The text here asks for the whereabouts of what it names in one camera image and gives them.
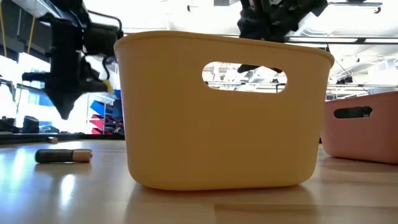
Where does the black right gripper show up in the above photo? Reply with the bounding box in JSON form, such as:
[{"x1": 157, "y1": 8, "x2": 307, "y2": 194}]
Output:
[{"x1": 238, "y1": 0, "x2": 329, "y2": 75}]

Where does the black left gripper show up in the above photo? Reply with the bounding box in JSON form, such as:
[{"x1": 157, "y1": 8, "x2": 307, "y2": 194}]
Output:
[{"x1": 21, "y1": 18, "x2": 108, "y2": 121}]

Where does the yellow plastic bin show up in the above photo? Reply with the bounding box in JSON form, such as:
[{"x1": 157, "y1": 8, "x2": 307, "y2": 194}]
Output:
[{"x1": 113, "y1": 30, "x2": 336, "y2": 191}]

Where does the black rounded bag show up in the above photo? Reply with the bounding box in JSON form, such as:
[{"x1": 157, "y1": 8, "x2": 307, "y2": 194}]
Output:
[{"x1": 22, "y1": 115, "x2": 40, "y2": 134}]

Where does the red and blue shelf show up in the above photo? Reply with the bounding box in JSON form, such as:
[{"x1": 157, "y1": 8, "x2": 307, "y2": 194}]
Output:
[{"x1": 89, "y1": 90, "x2": 125, "y2": 135}]

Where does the long ceiling light bar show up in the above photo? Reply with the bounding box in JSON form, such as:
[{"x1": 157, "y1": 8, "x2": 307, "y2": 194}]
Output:
[{"x1": 285, "y1": 34, "x2": 398, "y2": 45}]

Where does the orange plastic bin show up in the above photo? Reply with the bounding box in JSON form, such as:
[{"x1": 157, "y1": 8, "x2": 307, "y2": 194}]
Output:
[{"x1": 320, "y1": 91, "x2": 398, "y2": 166}]

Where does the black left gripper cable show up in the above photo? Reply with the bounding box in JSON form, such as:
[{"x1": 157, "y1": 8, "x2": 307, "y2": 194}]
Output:
[{"x1": 88, "y1": 10, "x2": 123, "y2": 82}]

